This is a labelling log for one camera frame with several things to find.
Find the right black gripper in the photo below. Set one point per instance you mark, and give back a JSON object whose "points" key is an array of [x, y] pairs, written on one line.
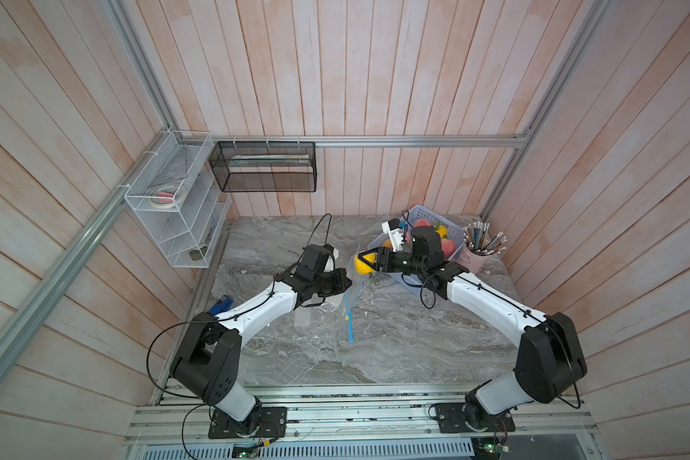
{"points": [[389, 254]]}

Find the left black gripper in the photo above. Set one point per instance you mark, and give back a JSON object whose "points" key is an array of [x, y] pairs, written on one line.
{"points": [[341, 277]]}

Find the clear zip-top bag blue zipper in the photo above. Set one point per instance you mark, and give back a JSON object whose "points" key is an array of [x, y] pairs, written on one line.
{"points": [[340, 308]]}

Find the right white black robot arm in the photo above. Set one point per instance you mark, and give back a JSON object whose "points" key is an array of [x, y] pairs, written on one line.
{"points": [[550, 358]]}

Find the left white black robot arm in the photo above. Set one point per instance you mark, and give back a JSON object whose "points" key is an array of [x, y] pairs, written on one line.
{"points": [[208, 358]]}

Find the pink peach basket right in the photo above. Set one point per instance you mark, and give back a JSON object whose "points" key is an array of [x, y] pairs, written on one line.
{"points": [[448, 247]]}

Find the yellow fruit in basket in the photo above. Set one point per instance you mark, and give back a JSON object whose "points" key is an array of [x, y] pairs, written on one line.
{"points": [[441, 230]]}

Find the lavender plastic basket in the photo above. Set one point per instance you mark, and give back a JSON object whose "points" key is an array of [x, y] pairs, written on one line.
{"points": [[419, 216]]}

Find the pink pen cup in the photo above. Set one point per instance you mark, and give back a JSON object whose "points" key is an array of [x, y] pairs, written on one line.
{"points": [[470, 261]]}

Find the bundle of pens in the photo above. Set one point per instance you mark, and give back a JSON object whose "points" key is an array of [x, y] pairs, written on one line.
{"points": [[479, 241]]}

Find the blue black device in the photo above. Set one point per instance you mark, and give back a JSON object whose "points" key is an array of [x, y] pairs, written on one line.
{"points": [[224, 304]]}

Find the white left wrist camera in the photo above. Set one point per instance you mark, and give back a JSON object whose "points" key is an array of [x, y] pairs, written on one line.
{"points": [[332, 259]]}

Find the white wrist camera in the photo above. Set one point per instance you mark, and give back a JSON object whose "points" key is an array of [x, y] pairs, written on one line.
{"points": [[394, 229], [332, 259]]}

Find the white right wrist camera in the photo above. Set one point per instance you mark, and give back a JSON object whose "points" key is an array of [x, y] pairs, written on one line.
{"points": [[394, 229]]}

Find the black mesh wall basket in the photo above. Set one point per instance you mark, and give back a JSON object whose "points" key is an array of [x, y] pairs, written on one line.
{"points": [[264, 166]]}

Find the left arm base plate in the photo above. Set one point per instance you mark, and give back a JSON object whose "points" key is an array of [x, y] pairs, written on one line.
{"points": [[263, 422]]}

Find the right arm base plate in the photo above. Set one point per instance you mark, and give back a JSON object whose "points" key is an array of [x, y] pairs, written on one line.
{"points": [[465, 417]]}

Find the white wire shelf rack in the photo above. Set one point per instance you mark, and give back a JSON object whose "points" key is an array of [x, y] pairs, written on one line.
{"points": [[188, 234]]}

